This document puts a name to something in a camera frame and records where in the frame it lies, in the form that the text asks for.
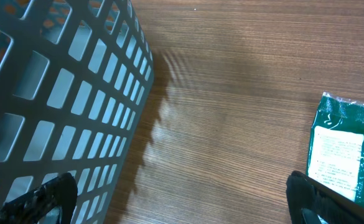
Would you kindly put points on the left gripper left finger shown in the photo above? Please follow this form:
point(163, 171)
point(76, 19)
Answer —
point(60, 192)

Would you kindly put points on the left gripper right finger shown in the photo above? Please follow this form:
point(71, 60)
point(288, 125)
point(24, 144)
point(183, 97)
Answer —
point(312, 202)

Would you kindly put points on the green 3M package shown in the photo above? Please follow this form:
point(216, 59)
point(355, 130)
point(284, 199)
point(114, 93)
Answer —
point(336, 146)

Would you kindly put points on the grey plastic mesh basket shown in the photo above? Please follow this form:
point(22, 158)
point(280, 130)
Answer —
point(74, 78)

